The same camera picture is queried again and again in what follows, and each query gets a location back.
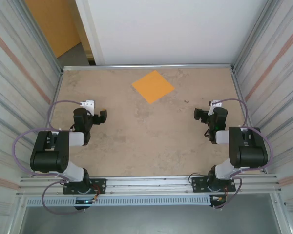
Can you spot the orange wooden door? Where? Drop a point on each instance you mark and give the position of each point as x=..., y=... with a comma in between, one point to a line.
x=53, y=24

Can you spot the white door frame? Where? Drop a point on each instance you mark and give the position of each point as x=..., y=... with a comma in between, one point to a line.
x=90, y=31

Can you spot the grey metal sheet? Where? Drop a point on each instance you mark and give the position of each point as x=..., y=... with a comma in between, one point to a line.
x=149, y=219

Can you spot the aluminium frame cross bar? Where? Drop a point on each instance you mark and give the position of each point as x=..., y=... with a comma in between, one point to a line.
x=149, y=67

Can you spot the orange paper sheet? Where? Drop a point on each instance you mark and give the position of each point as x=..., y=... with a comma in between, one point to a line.
x=153, y=86

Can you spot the striped cloth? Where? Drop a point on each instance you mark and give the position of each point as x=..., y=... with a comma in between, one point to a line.
x=14, y=73

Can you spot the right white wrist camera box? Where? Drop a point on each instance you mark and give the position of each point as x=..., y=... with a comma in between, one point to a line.
x=215, y=105

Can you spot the long aluminium mounting rail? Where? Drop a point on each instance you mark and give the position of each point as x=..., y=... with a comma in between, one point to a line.
x=149, y=184

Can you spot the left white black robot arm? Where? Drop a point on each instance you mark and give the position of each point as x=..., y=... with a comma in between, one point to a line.
x=48, y=158

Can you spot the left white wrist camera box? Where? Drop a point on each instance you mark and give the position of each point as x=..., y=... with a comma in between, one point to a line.
x=89, y=105

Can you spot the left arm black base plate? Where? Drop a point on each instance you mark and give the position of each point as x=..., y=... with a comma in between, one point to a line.
x=98, y=186

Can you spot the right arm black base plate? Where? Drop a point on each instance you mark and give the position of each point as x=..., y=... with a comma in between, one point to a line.
x=197, y=185

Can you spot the black control board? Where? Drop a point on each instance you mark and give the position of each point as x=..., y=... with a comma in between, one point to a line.
x=216, y=199
x=84, y=201

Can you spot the aluminium frame side bar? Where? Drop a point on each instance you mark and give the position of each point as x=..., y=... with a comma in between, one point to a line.
x=57, y=92
x=239, y=92

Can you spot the corrugated metal side panel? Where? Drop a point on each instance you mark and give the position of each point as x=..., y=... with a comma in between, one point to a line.
x=278, y=73

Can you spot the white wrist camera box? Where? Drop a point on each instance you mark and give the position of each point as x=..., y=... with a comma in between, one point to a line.
x=89, y=105
x=215, y=105

